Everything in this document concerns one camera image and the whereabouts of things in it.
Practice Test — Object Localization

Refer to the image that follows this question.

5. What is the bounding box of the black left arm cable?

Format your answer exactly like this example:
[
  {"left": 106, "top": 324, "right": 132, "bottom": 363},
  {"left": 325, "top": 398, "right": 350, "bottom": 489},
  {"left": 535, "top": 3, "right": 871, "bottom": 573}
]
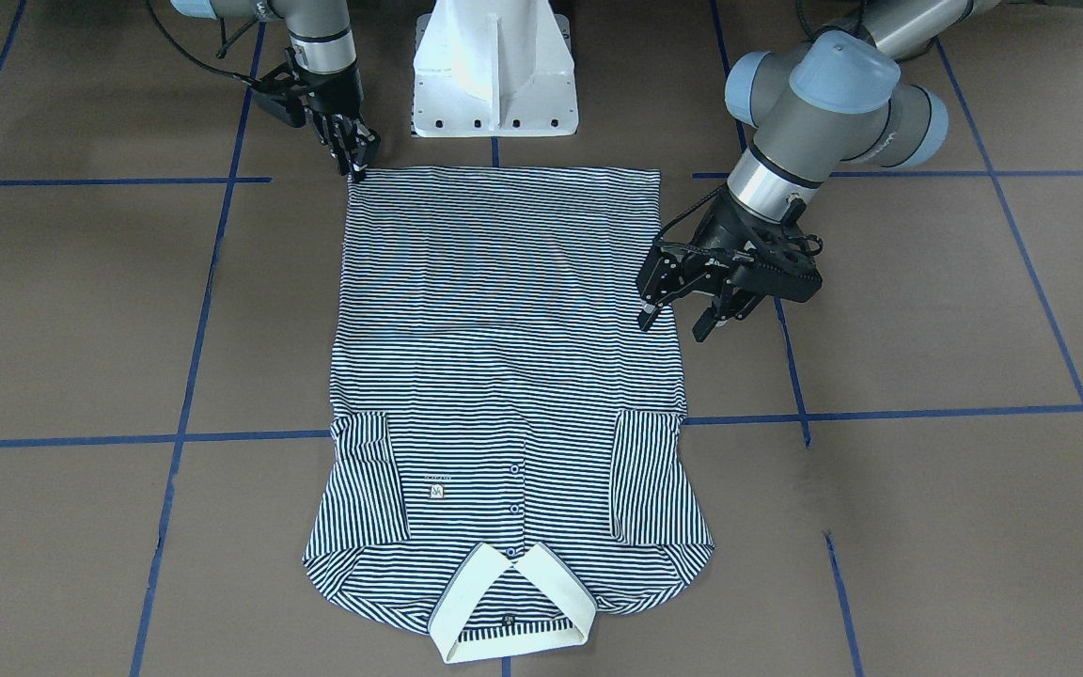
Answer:
[{"left": 656, "top": 183, "right": 726, "bottom": 247}]

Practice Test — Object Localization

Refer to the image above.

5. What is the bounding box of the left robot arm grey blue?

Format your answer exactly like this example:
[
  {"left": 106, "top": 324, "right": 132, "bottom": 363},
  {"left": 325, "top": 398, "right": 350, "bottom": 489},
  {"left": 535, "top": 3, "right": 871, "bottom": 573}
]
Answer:
[{"left": 636, "top": 1, "right": 988, "bottom": 341}]

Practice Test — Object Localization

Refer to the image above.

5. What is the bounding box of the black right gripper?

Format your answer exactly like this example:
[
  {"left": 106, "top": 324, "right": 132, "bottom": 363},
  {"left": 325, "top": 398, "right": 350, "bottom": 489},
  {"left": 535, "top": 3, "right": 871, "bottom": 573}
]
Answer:
[{"left": 302, "top": 68, "right": 380, "bottom": 181}]

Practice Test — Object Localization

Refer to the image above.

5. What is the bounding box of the navy white striped polo shirt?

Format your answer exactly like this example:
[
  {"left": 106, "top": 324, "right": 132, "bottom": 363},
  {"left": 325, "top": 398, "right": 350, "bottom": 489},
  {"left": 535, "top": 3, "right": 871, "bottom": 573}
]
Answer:
[{"left": 302, "top": 166, "right": 714, "bottom": 664}]

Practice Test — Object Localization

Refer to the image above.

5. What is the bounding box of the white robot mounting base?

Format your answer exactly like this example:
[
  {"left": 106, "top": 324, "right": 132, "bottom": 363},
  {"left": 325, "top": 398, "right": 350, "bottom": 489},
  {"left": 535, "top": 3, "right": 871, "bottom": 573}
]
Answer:
[{"left": 410, "top": 1, "right": 580, "bottom": 138}]

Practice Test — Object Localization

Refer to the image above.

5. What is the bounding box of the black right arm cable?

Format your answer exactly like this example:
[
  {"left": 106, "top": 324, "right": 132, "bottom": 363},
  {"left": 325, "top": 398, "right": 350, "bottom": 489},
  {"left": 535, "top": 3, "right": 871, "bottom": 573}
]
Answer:
[{"left": 145, "top": 0, "right": 265, "bottom": 87}]

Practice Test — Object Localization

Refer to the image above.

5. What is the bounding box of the brown table cover mat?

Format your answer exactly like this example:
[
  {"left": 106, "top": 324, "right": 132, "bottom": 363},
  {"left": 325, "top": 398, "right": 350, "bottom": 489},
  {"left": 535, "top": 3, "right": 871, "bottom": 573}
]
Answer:
[{"left": 0, "top": 1, "right": 1083, "bottom": 676}]

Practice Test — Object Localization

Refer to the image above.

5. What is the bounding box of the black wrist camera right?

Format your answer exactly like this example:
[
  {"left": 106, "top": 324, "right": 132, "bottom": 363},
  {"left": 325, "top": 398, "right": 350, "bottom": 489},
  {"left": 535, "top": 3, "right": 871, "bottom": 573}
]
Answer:
[{"left": 249, "top": 63, "right": 306, "bottom": 129}]

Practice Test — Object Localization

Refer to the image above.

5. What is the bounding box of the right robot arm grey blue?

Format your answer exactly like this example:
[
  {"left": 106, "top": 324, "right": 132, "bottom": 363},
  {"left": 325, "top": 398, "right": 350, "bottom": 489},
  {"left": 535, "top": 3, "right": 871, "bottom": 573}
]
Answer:
[{"left": 159, "top": 1, "right": 380, "bottom": 183}]

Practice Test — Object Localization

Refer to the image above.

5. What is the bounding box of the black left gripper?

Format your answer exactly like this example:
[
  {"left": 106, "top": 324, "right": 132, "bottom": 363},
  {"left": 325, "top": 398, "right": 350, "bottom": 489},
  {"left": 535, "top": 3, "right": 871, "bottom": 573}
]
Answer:
[{"left": 636, "top": 193, "right": 824, "bottom": 342}]

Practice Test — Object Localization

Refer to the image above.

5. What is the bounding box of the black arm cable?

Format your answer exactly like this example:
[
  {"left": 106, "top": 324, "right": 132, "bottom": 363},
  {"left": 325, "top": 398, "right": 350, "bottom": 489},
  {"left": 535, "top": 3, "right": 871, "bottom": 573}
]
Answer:
[
  {"left": 656, "top": 183, "right": 726, "bottom": 247},
  {"left": 145, "top": 0, "right": 265, "bottom": 87}
]

